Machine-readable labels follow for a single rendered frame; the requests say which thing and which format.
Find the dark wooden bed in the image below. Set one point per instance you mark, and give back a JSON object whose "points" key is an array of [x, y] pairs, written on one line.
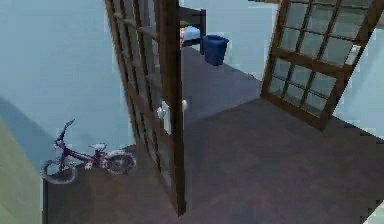
{"points": [[193, 18]]}

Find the brown glazed room door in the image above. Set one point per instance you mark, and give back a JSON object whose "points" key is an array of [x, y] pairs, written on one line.
{"points": [[311, 63], [171, 66]]}

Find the silver round door knob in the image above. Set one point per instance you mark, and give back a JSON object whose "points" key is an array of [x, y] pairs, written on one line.
{"points": [[163, 110]]}

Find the pale blue pillow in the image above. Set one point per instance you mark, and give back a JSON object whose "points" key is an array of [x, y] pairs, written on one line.
{"points": [[190, 33]]}

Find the blue waste bin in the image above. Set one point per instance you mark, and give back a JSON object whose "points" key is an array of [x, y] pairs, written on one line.
{"points": [[214, 49]]}

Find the red children's bicycle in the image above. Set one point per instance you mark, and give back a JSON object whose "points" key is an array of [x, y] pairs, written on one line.
{"points": [[96, 157]]}

